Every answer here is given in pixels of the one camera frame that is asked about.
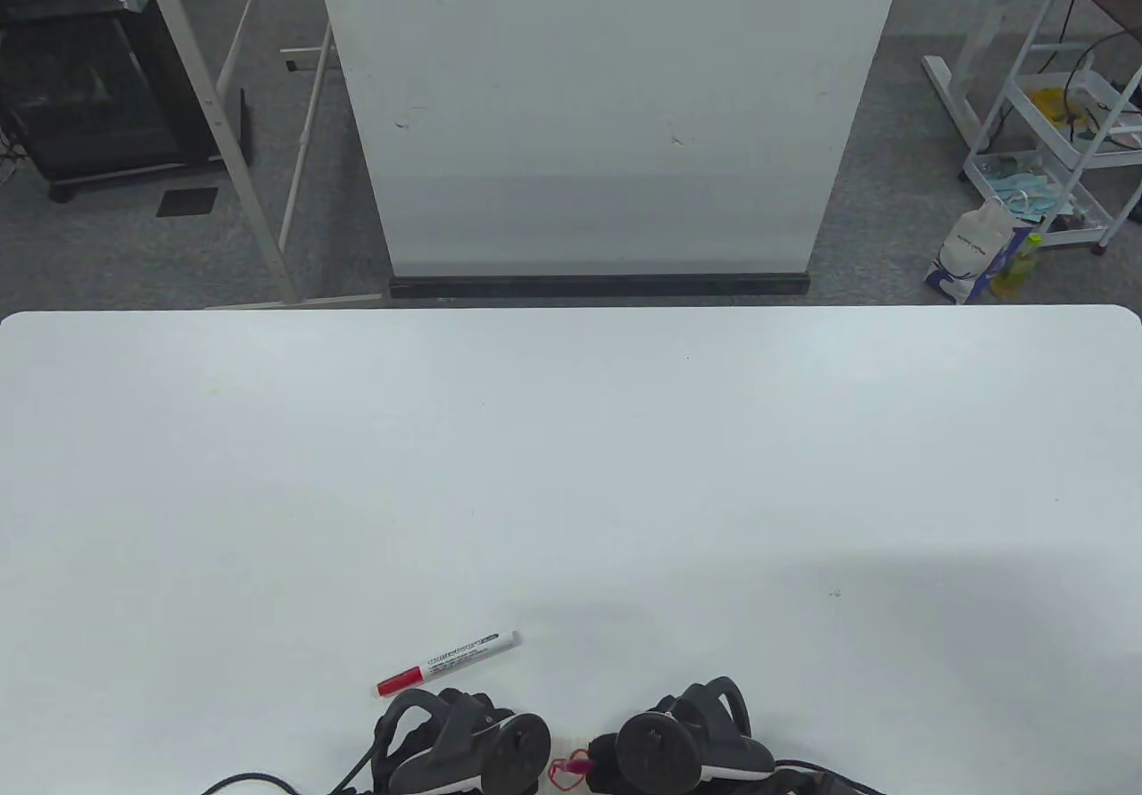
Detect black board base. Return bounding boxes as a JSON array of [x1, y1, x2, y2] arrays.
[[388, 273, 812, 300]]

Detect white metal frame stand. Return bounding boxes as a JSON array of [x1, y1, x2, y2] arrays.
[[131, 0, 385, 311]]

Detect lined paper with heart outline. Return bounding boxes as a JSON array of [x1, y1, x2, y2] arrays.
[[535, 728, 617, 795]]

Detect yellow bottle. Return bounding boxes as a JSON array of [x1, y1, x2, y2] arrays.
[[991, 232, 1044, 302]]

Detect black right tracker cable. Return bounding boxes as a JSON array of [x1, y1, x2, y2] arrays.
[[772, 758, 884, 795]]

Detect white plastic bag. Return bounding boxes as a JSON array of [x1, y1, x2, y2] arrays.
[[923, 196, 1019, 306]]

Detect black tracker cable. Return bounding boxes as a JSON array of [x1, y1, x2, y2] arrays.
[[201, 733, 385, 795], [772, 758, 884, 795]]

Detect black left tracker cable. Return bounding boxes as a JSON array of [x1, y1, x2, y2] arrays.
[[201, 733, 385, 795]]

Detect white marker with red cap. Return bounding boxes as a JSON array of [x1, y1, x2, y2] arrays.
[[374, 630, 524, 700]]

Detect black floor mat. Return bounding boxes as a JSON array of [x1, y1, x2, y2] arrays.
[[156, 186, 219, 219]]

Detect person's left hand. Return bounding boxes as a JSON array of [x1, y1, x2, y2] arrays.
[[438, 687, 517, 726]]

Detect white tube stand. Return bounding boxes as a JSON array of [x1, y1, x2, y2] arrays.
[[217, 0, 338, 253]]

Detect white stand foot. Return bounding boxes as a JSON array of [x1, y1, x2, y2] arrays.
[[921, 0, 1028, 154]]

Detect blue face masks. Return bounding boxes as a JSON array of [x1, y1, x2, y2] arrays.
[[981, 171, 1077, 217]]

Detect yellow item on cart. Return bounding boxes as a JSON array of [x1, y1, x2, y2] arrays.
[[1030, 87, 1095, 129]]

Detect white utility cart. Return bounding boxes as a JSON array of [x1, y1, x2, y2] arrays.
[[961, 0, 1142, 257]]

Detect black cabinet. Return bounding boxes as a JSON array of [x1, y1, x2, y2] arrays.
[[0, 0, 253, 204]]

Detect person's right hand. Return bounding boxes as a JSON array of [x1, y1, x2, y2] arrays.
[[583, 696, 680, 795]]

